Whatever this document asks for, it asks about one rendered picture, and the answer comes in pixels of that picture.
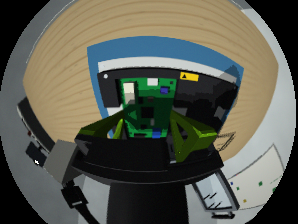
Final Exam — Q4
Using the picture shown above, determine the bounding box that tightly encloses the green circuit board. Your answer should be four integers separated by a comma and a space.
119, 78, 177, 138

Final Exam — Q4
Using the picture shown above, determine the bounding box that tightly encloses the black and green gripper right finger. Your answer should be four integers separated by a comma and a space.
170, 110, 217, 162

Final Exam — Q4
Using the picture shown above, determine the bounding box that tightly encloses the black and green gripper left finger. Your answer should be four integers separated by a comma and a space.
78, 110, 125, 139

